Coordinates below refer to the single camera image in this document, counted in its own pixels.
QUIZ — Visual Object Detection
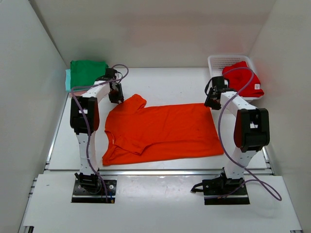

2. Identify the orange t shirt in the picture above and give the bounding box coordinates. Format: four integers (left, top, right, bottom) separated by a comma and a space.
102, 94, 224, 166

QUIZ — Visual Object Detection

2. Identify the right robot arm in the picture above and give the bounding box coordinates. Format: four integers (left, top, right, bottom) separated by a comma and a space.
204, 76, 270, 195

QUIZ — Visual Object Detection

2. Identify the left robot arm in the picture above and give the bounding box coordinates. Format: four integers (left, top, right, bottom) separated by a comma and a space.
70, 66, 125, 197

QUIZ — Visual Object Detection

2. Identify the red t shirt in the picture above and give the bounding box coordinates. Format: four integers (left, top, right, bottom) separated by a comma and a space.
222, 61, 264, 98

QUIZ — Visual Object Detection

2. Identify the white plastic basket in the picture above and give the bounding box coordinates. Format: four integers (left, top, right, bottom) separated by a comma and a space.
207, 55, 261, 101

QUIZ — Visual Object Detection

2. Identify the pink folded t shirt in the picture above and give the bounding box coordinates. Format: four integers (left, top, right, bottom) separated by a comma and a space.
69, 90, 87, 97

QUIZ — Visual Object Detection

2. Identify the green folded t shirt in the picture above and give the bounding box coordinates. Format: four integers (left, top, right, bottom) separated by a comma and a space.
70, 60, 108, 89

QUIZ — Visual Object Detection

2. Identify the teal folded t shirt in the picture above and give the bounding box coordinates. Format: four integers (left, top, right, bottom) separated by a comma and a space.
65, 69, 71, 92

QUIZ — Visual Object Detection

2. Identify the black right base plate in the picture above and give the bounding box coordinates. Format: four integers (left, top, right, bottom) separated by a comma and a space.
190, 178, 250, 205

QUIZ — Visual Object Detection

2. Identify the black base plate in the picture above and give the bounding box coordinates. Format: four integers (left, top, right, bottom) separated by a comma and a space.
71, 179, 117, 204
190, 178, 250, 205

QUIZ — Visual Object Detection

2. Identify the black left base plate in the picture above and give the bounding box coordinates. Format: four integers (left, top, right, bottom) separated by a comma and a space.
71, 179, 117, 204

